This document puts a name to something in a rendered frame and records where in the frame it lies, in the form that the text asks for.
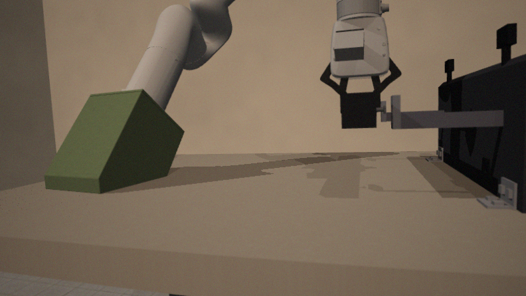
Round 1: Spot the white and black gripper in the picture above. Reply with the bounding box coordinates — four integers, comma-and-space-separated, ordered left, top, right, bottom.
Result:
320, 13, 402, 111

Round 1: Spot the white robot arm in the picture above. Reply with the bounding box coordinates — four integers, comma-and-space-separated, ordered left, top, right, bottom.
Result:
121, 0, 389, 110

